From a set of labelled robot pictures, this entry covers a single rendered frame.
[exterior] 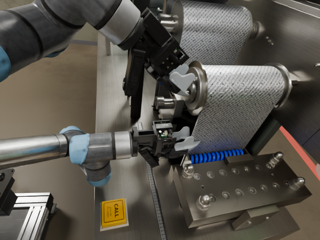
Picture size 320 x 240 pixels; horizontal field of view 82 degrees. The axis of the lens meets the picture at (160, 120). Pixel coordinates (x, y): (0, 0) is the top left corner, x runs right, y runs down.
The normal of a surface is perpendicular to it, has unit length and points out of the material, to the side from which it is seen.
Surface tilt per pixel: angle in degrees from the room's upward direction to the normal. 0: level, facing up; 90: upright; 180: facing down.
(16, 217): 0
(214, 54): 92
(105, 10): 88
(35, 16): 37
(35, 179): 0
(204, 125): 90
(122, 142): 26
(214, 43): 92
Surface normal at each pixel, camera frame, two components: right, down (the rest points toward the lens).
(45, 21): 0.83, -0.24
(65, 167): 0.13, -0.72
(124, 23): 0.41, 0.51
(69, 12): 0.11, 0.91
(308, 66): -0.96, 0.07
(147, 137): 0.22, 0.69
